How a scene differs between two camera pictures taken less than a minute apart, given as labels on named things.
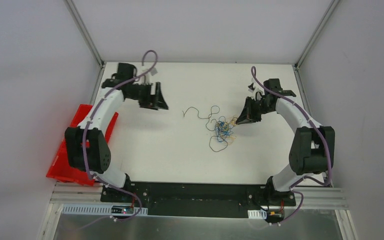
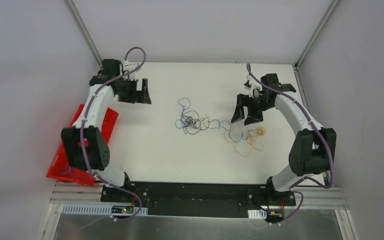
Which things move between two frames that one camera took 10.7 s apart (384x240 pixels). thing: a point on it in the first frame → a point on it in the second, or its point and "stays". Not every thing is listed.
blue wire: (221, 130) → (230, 136)
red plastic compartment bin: (110, 126) stays
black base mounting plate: (224, 200) stays
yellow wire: (230, 139) → (252, 134)
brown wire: (218, 151) → (208, 121)
